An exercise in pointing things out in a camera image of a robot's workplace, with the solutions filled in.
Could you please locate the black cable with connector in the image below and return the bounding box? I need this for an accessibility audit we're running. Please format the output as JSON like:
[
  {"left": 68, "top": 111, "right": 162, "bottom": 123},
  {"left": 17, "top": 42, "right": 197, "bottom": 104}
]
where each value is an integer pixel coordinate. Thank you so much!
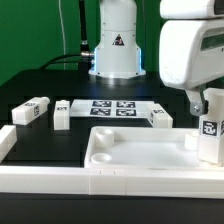
[{"left": 39, "top": 0, "right": 96, "bottom": 71}]

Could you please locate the white desk top tray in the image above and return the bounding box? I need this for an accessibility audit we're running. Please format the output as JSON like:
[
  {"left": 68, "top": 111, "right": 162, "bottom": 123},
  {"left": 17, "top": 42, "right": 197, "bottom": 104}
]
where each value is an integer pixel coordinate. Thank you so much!
[{"left": 84, "top": 126, "right": 223, "bottom": 170}]

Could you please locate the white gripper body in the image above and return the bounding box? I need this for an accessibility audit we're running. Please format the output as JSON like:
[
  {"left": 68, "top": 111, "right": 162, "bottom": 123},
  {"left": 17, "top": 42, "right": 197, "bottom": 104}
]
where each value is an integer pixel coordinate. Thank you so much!
[{"left": 159, "top": 19, "right": 224, "bottom": 90}]

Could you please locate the white U-shaped fence frame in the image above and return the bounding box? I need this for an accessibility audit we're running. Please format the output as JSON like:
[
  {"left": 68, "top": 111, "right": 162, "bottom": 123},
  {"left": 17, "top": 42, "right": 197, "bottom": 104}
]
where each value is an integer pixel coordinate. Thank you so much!
[{"left": 0, "top": 125, "right": 224, "bottom": 196}]

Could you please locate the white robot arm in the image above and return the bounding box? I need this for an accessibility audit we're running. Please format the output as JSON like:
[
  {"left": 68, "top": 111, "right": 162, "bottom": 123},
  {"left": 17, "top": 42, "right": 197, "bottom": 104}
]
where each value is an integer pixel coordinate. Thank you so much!
[{"left": 89, "top": 0, "right": 224, "bottom": 116}]

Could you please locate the white thin cable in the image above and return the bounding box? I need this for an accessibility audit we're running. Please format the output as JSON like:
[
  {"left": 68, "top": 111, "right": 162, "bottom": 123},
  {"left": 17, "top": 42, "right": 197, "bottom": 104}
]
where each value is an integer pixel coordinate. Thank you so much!
[{"left": 58, "top": 0, "right": 67, "bottom": 70}]

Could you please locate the white marker board with tags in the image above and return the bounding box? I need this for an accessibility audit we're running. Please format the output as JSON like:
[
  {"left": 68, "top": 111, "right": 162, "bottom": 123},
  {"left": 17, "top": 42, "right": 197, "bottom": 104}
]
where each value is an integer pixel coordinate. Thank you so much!
[{"left": 70, "top": 99, "right": 153, "bottom": 118}]

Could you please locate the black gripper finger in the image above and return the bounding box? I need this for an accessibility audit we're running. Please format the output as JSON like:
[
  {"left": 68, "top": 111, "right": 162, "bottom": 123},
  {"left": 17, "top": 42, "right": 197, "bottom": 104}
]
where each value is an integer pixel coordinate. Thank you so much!
[{"left": 186, "top": 85, "right": 206, "bottom": 116}]

